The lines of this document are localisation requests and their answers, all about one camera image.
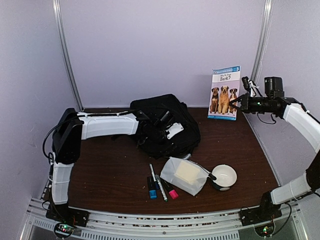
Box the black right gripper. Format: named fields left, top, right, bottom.
left=229, top=92, right=273, bottom=114

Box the black student backpack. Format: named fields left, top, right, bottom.
left=129, top=93, right=201, bottom=159

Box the left circuit board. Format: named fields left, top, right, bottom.
left=53, top=222, right=75, bottom=238

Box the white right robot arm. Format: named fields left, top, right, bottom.
left=230, top=76, right=320, bottom=221

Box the right aluminium corner post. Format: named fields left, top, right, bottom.
left=251, top=0, right=274, bottom=83

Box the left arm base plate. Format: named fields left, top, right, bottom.
left=45, top=208, right=90, bottom=227

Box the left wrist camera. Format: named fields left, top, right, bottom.
left=160, top=110, right=184, bottom=140

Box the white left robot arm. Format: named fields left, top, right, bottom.
left=51, top=108, right=174, bottom=222

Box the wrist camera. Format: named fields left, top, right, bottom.
left=241, top=76, right=262, bottom=97
left=160, top=110, right=184, bottom=140

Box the aluminium front rail frame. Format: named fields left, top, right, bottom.
left=17, top=198, right=311, bottom=240

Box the white bowl black base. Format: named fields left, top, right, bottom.
left=211, top=164, right=238, bottom=191

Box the white pen green tip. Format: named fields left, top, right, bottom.
left=155, top=174, right=168, bottom=202

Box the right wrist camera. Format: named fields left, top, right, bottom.
left=241, top=76, right=262, bottom=97

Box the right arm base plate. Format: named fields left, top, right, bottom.
left=239, top=206, right=282, bottom=226

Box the aluminium corner post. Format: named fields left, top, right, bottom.
left=251, top=0, right=274, bottom=83
left=52, top=0, right=84, bottom=111

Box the circuit board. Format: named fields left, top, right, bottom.
left=53, top=222, right=75, bottom=238
left=254, top=223, right=275, bottom=238

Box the blue highlighter marker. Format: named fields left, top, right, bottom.
left=146, top=176, right=157, bottom=200

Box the dog picture book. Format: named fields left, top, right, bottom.
left=207, top=65, right=241, bottom=121

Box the right circuit board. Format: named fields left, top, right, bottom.
left=254, top=223, right=275, bottom=238

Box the left aluminium corner post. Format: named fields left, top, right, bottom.
left=52, top=0, right=84, bottom=111

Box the pink highlighter marker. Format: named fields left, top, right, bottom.
left=160, top=178, right=179, bottom=200

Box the translucent bag with sandwich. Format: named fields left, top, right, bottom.
left=160, top=157, right=209, bottom=196

